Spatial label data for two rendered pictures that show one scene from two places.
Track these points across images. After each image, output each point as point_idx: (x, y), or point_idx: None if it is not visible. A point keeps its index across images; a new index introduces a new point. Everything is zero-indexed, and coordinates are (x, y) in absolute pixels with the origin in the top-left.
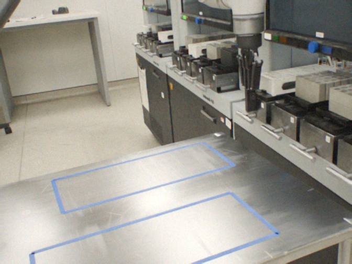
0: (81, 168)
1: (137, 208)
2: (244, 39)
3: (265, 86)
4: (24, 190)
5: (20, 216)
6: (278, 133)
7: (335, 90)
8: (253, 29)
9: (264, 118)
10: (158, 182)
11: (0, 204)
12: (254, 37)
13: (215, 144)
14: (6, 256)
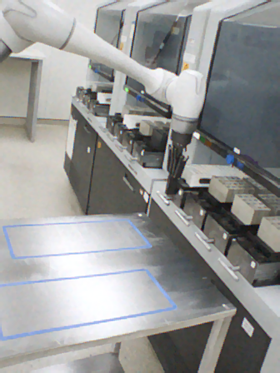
0: (27, 221)
1: (72, 267)
2: (177, 136)
3: (185, 176)
4: None
5: None
6: (187, 220)
7: (238, 197)
8: (187, 130)
9: (178, 203)
10: (89, 248)
11: None
12: (186, 136)
13: (137, 223)
14: None
